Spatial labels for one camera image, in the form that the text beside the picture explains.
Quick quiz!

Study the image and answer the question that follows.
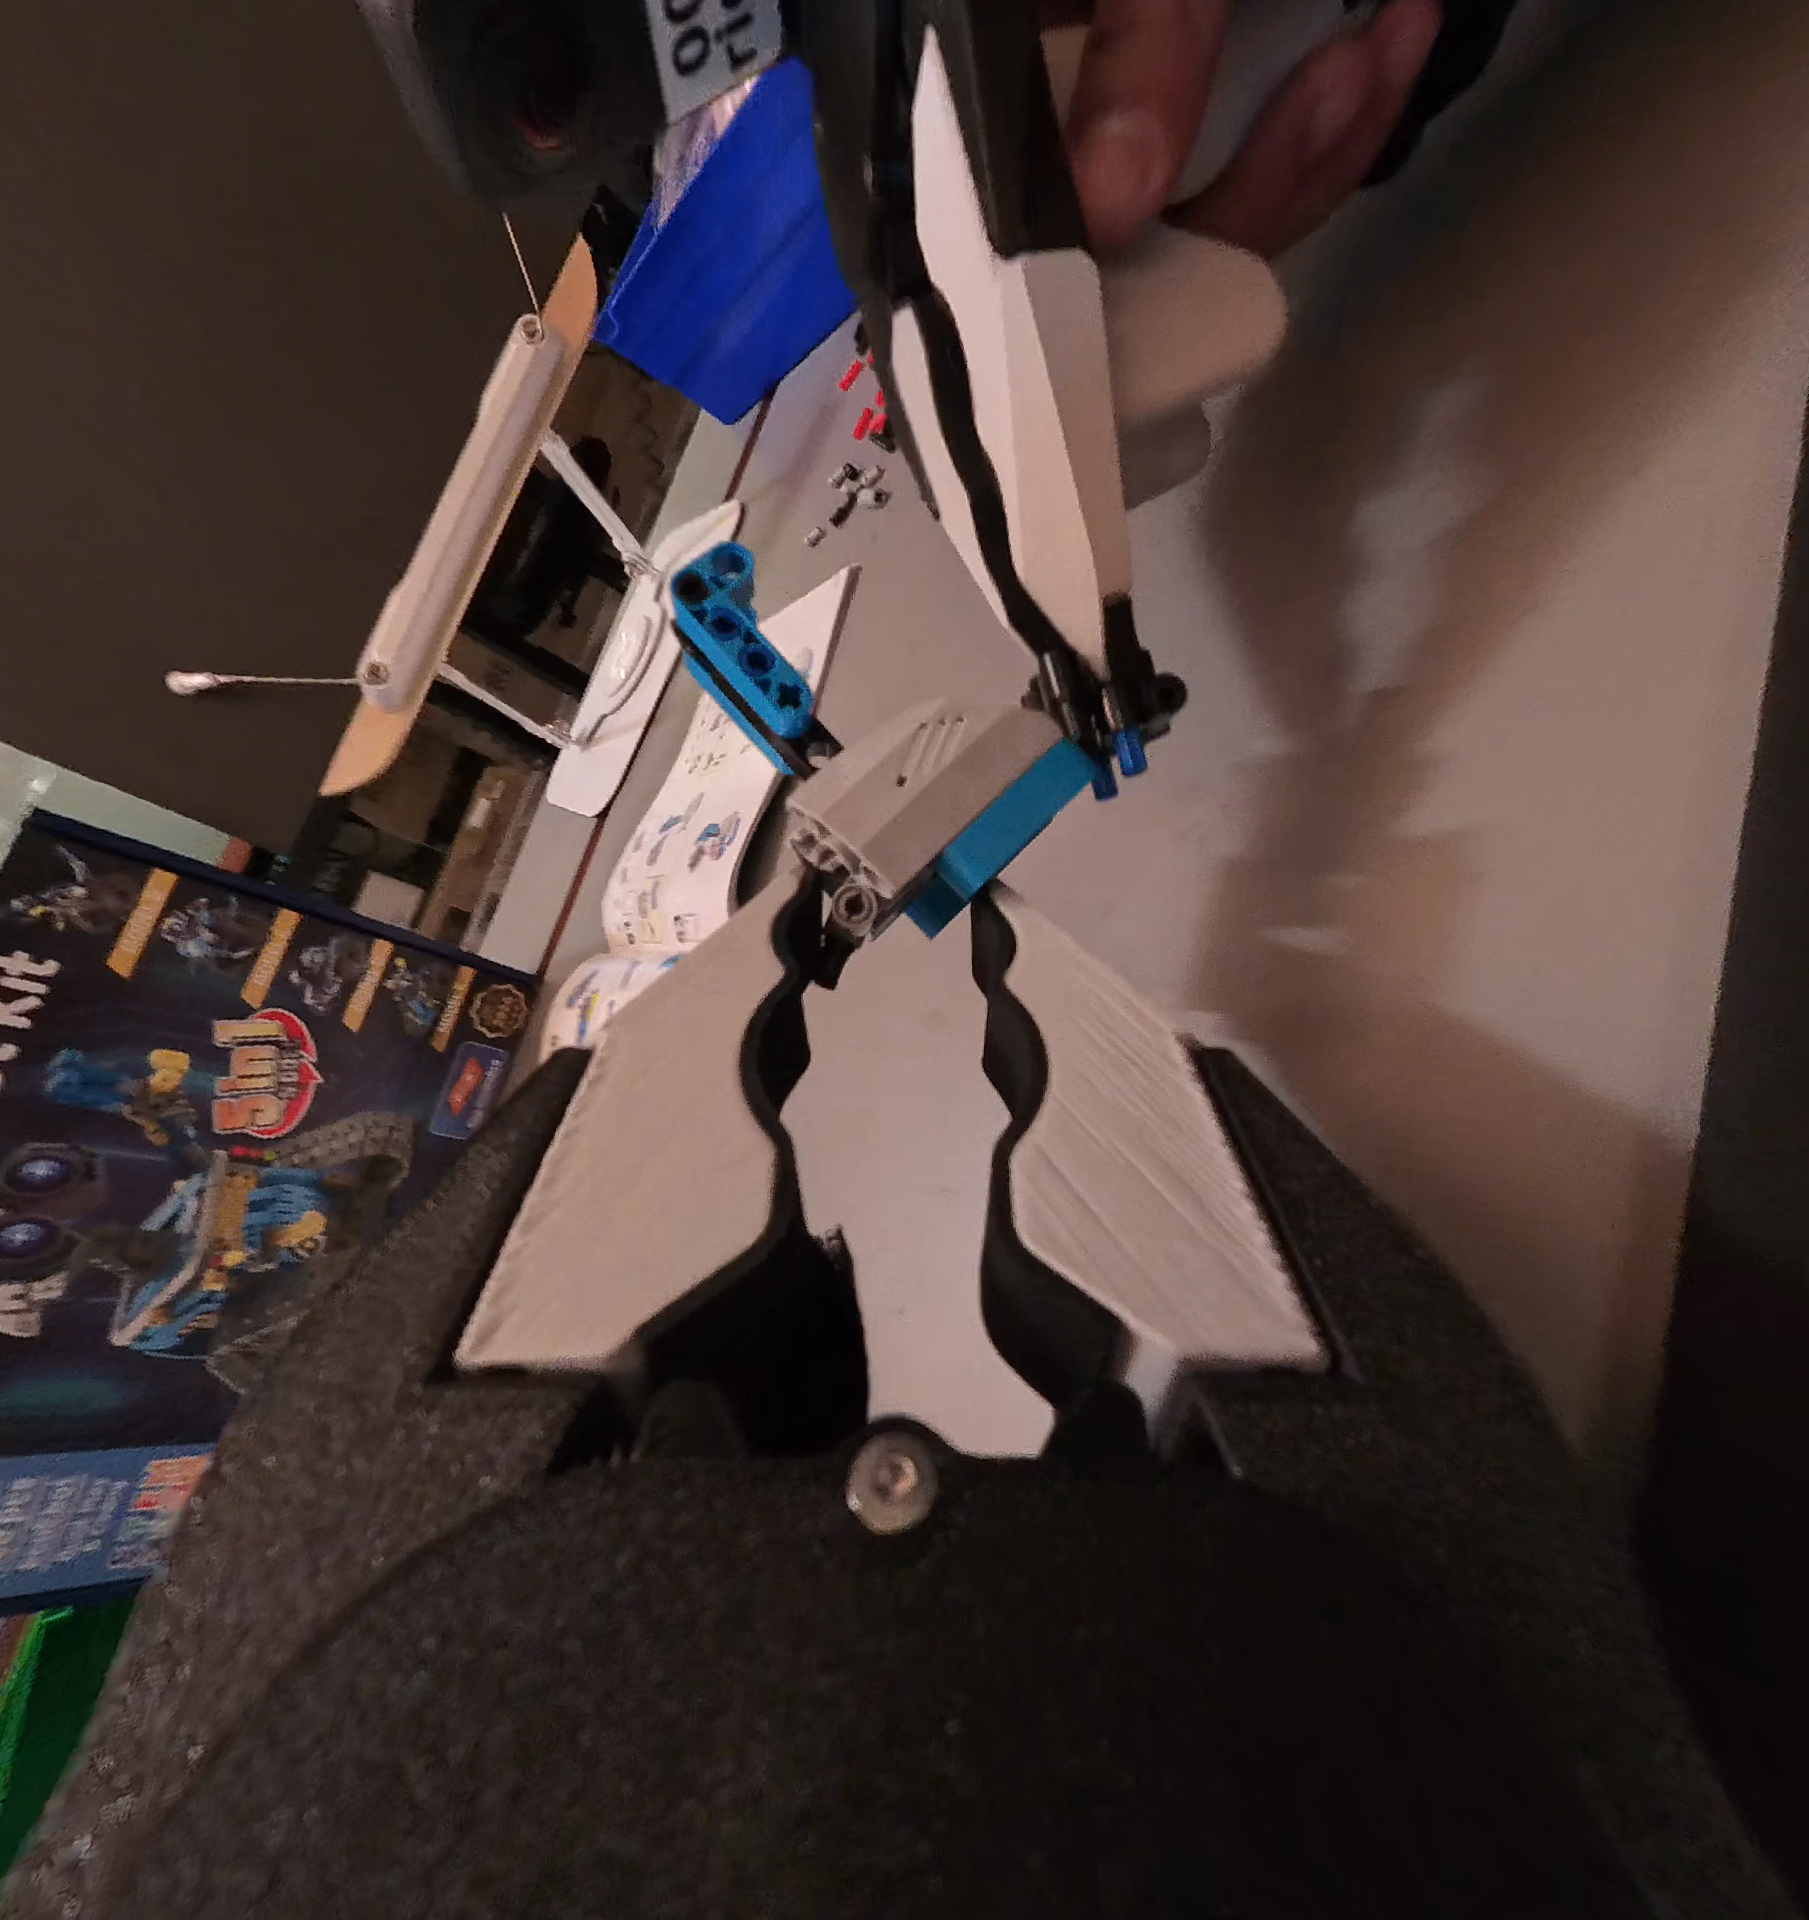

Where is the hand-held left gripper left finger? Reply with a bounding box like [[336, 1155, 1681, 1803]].
[[455, 882, 834, 1373]]

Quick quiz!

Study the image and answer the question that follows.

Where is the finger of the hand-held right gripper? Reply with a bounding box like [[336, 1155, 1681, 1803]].
[[908, 25, 1140, 677], [887, 306, 1069, 690]]

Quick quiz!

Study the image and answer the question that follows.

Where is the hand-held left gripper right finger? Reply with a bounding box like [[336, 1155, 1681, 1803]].
[[971, 900, 1328, 1378]]

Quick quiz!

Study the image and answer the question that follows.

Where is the grey panel blue beam assembly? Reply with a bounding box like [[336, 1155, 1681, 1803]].
[[670, 539, 1135, 950]]

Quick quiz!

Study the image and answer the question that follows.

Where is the grey desk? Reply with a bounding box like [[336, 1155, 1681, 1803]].
[[476, 0, 1809, 1518]]

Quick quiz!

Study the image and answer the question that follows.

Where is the person's right hand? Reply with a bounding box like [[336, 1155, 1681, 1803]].
[[1038, 0, 1448, 257]]

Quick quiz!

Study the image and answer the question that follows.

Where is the pile of small building parts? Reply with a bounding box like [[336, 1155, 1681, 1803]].
[[799, 351, 906, 545]]

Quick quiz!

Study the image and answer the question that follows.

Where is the blue bin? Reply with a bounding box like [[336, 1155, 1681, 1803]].
[[597, 59, 864, 426]]

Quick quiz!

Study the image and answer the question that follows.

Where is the instruction booklet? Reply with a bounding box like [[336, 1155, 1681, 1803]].
[[536, 566, 860, 1055]]

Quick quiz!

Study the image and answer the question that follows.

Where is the robot kit box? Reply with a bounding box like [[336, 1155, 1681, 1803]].
[[0, 810, 541, 1617]]

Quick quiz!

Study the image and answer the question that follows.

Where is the black dimpled mat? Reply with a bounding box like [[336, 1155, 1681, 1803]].
[[1630, 0, 1809, 1920]]

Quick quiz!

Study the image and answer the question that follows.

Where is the green bin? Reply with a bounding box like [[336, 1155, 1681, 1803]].
[[0, 1602, 147, 1920]]

